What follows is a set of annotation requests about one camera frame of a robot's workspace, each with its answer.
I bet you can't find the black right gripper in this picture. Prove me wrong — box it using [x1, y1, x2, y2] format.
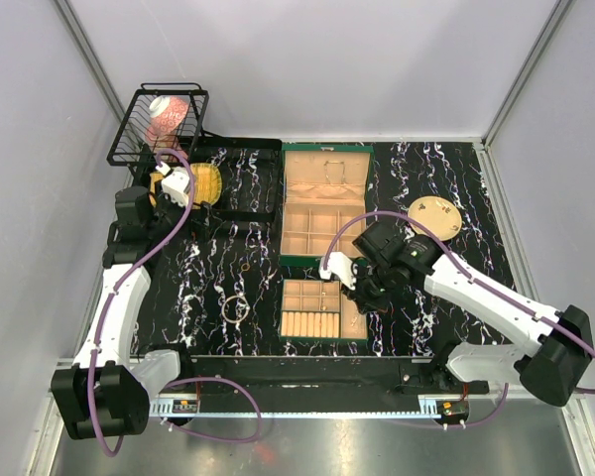
[341, 261, 397, 314]

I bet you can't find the silver bangle bracelet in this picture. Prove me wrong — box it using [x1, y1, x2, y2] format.
[221, 294, 251, 326]

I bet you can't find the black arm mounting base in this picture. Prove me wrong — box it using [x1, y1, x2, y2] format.
[156, 356, 490, 418]

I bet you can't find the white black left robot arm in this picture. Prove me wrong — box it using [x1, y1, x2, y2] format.
[51, 186, 194, 440]

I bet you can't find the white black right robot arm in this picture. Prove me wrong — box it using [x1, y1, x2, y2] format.
[320, 221, 593, 407]

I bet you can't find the green jewelry tray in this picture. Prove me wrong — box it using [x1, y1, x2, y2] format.
[280, 280, 368, 341]

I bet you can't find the green jewelry box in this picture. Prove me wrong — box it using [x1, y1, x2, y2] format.
[280, 144, 374, 268]

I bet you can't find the yellow woven tray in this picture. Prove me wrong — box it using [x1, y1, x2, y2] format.
[150, 163, 222, 206]

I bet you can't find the black marble pattern mat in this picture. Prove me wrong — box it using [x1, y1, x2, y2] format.
[131, 141, 514, 357]

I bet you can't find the cream round plate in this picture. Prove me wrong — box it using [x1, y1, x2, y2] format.
[408, 195, 462, 242]

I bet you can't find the red patterned cup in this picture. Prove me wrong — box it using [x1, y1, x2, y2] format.
[145, 96, 189, 159]

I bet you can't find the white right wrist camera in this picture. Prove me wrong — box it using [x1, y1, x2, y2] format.
[318, 252, 357, 291]

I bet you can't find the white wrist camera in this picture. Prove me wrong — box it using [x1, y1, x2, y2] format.
[318, 252, 357, 291]
[156, 164, 194, 208]

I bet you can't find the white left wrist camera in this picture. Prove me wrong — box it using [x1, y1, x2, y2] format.
[156, 164, 194, 208]

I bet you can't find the black wire dish rack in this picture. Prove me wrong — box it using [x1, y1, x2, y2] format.
[107, 82, 283, 224]

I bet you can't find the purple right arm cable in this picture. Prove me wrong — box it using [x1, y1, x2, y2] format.
[321, 210, 595, 430]

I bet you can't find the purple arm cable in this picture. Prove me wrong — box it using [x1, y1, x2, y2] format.
[321, 210, 595, 430]
[87, 148, 265, 457]

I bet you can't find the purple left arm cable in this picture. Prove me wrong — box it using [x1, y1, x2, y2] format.
[87, 148, 265, 457]

